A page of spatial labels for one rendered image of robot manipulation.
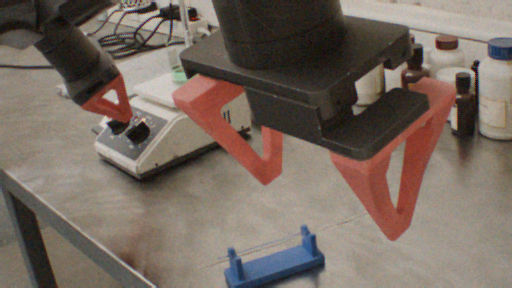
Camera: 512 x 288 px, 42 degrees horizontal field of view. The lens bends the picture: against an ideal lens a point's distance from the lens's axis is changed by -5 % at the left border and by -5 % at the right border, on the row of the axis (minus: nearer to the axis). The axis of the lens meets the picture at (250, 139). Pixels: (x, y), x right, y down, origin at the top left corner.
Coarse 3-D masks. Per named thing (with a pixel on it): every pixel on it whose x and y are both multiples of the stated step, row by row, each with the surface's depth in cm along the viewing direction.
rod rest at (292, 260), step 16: (304, 224) 71; (304, 240) 71; (272, 256) 71; (288, 256) 70; (304, 256) 70; (320, 256) 69; (224, 272) 69; (240, 272) 67; (256, 272) 68; (272, 272) 68; (288, 272) 68
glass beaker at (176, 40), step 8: (168, 32) 99; (176, 32) 100; (184, 32) 100; (192, 32) 100; (200, 32) 98; (168, 40) 99; (176, 40) 100; (184, 40) 100; (192, 40) 96; (168, 48) 97; (176, 48) 96; (184, 48) 96; (168, 56) 98; (176, 56) 97; (176, 64) 97; (176, 72) 98; (176, 80) 98; (184, 80) 98
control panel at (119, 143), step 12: (132, 108) 100; (132, 120) 98; (156, 120) 95; (108, 132) 99; (156, 132) 93; (108, 144) 97; (120, 144) 96; (132, 144) 94; (144, 144) 93; (132, 156) 92
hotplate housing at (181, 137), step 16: (240, 96) 99; (160, 112) 96; (176, 112) 95; (224, 112) 98; (240, 112) 100; (176, 128) 94; (192, 128) 95; (240, 128) 101; (96, 144) 100; (160, 144) 93; (176, 144) 94; (192, 144) 96; (208, 144) 98; (112, 160) 98; (128, 160) 93; (144, 160) 92; (160, 160) 93; (176, 160) 95; (144, 176) 92
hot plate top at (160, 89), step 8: (152, 80) 103; (160, 80) 103; (168, 80) 102; (136, 88) 101; (144, 88) 100; (152, 88) 100; (160, 88) 99; (168, 88) 99; (176, 88) 98; (144, 96) 99; (152, 96) 97; (160, 96) 96; (168, 96) 96; (168, 104) 94
